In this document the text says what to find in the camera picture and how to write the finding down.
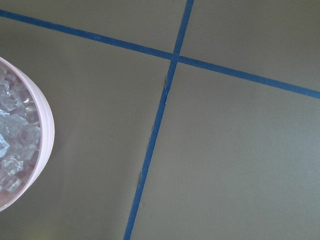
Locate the pink bowl of ice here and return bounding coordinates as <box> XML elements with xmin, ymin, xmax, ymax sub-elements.
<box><xmin>0</xmin><ymin>58</ymin><xmax>55</xmax><ymax>211</ymax></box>

